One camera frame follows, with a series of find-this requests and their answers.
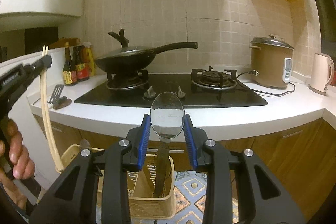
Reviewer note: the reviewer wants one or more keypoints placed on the white electric kettle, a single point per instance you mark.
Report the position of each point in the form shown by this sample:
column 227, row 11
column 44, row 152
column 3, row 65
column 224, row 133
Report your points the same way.
column 322, row 73

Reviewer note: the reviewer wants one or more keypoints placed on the dark soy sauce bottle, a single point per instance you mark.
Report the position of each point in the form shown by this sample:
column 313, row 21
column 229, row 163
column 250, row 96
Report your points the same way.
column 69, row 69

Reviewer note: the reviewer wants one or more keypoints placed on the wooden chopstick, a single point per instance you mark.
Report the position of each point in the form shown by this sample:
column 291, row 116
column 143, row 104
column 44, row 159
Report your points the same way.
column 50, row 118
column 46, row 113

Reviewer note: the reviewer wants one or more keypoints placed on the clear plastic spoon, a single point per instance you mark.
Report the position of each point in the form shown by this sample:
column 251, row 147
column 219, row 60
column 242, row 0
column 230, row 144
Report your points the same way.
column 167, row 116

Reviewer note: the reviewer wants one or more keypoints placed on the brown rice cooker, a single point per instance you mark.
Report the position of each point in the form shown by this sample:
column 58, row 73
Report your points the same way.
column 273, row 60

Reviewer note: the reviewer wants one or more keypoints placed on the patterned blue woven mat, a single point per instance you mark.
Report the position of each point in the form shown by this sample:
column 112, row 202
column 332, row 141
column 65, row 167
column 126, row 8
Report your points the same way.
column 190, row 195

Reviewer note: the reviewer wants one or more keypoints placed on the beige plastic utensil basket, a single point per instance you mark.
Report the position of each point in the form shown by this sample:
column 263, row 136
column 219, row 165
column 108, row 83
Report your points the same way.
column 140, row 187

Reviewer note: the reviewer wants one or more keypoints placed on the black wok with lid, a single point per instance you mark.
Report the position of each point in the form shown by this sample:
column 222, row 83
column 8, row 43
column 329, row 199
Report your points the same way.
column 129, row 59

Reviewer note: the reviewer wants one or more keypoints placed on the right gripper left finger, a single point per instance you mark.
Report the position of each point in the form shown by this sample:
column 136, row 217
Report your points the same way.
column 72, row 198

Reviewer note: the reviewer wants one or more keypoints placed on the red label sauce bottle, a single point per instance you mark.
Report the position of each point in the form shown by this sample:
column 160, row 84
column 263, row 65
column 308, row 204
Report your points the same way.
column 81, row 67

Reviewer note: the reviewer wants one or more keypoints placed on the person's left hand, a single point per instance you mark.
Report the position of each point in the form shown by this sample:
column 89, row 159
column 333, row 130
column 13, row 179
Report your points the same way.
column 23, row 166

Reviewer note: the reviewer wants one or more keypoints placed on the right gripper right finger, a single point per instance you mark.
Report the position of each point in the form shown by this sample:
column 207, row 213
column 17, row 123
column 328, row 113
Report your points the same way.
column 260, row 195

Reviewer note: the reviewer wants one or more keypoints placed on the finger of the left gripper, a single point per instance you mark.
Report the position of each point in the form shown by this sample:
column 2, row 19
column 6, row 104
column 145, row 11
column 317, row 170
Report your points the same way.
column 41, row 64

